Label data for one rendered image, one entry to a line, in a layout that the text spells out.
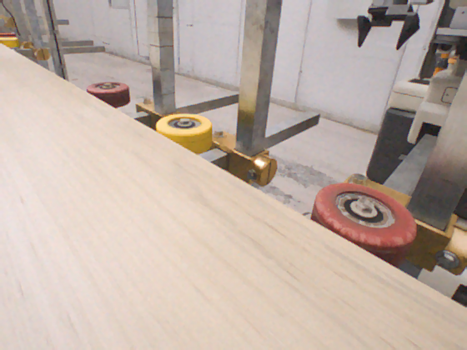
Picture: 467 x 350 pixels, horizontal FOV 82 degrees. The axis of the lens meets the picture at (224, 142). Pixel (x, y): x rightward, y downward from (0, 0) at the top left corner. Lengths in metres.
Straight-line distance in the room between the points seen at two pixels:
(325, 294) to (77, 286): 0.15
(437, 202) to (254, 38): 0.28
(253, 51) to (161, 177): 0.22
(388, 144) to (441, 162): 1.19
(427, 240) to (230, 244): 0.22
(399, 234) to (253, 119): 0.25
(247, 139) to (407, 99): 1.10
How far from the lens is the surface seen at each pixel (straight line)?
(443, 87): 1.16
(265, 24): 0.39
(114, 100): 0.57
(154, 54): 0.59
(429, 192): 0.34
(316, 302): 0.19
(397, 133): 1.49
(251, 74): 0.40
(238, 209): 0.24
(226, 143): 0.47
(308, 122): 0.68
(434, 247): 0.36
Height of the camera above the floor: 1.05
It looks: 26 degrees down
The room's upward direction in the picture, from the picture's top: 3 degrees clockwise
